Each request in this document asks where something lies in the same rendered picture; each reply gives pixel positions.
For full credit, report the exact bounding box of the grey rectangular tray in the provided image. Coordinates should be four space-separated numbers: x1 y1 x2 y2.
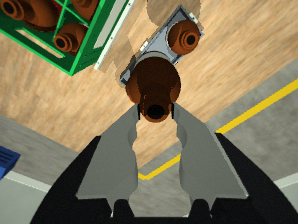
119 4 195 86

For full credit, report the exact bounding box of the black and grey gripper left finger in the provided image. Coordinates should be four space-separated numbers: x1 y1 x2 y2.
30 103 140 224

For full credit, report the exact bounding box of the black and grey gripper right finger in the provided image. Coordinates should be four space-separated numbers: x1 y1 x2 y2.
171 102 298 224

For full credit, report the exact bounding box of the green crate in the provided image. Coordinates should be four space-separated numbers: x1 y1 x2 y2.
0 0 129 76

